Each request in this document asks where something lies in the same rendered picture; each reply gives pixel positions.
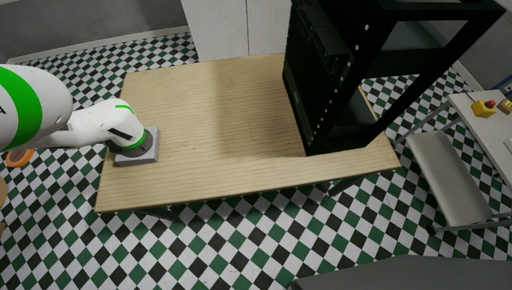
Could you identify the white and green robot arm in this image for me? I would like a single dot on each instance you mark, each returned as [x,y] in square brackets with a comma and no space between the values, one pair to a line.
[36,112]

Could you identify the black server rack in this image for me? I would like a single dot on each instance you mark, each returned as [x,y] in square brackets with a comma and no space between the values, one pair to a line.
[367,39]

